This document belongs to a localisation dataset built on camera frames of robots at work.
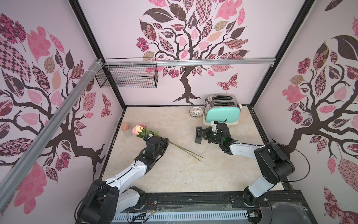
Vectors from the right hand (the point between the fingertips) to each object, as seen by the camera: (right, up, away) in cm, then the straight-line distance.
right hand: (196, 129), depth 88 cm
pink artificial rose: (-30, -2, -5) cm, 30 cm away
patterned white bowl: (+2, +12, +26) cm, 29 cm away
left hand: (-17, -7, -2) cm, 18 cm away
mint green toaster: (+20, +14, +11) cm, 27 cm away
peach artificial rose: (-35, -1, -7) cm, 36 cm away
